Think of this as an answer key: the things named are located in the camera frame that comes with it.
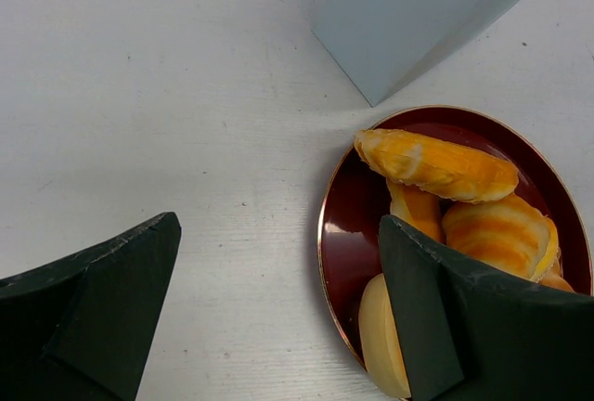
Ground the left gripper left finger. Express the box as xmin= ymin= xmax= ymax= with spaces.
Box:
xmin=1 ymin=212 xmax=182 ymax=400

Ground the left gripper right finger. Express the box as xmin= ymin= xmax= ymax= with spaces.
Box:
xmin=379 ymin=215 xmax=593 ymax=400

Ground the oval yellow bun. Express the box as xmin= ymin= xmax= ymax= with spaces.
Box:
xmin=539 ymin=257 xmax=574 ymax=292

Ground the pointed cone bread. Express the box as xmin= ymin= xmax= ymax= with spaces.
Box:
xmin=442 ymin=193 xmax=560 ymax=282

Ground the long glazed bread top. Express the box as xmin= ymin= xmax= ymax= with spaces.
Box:
xmin=354 ymin=129 xmax=519 ymax=203

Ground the light blue paper bag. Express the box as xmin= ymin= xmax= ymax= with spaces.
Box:
xmin=314 ymin=0 xmax=520 ymax=107

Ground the dark red round plate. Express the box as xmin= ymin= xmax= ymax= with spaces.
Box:
xmin=317 ymin=106 xmax=593 ymax=361

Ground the pale ring bagel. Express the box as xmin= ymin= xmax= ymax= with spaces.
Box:
xmin=358 ymin=273 xmax=411 ymax=398

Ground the orange ring donut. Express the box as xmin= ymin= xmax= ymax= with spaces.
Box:
xmin=386 ymin=179 xmax=446 ymax=243

